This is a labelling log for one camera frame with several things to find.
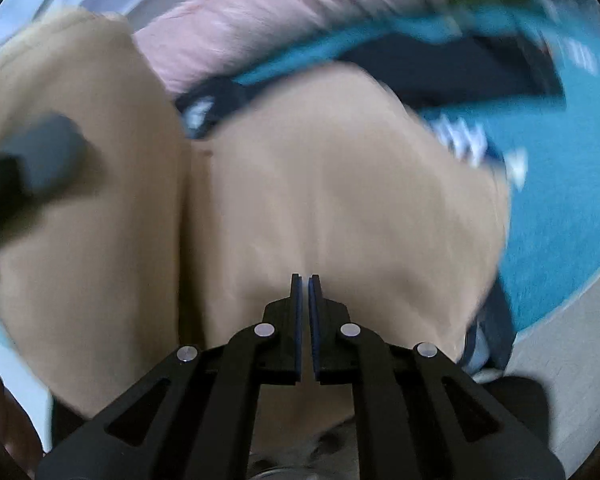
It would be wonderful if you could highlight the teal printed bed sheet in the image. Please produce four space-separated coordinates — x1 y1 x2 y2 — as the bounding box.
230 0 600 342

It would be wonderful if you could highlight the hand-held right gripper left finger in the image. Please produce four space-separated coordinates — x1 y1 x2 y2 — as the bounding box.
37 274 304 480

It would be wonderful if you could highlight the dark garment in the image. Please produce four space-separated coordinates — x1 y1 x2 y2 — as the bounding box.
175 30 567 377

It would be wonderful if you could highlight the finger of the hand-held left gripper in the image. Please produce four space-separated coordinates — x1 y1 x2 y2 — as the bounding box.
0 114 89 201

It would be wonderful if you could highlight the person's left forearm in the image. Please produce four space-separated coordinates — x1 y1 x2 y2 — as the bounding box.
0 355 44 480

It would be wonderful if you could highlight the pink quilt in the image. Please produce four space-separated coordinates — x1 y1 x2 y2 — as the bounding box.
132 0 431 107

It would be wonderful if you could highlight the tan button jacket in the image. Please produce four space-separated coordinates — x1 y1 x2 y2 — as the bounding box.
0 7 514 422

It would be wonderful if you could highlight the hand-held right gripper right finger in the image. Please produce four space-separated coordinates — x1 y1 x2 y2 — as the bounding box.
307 274 566 480

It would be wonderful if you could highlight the person's right leg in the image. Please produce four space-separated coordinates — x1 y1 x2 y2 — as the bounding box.
480 374 557 462

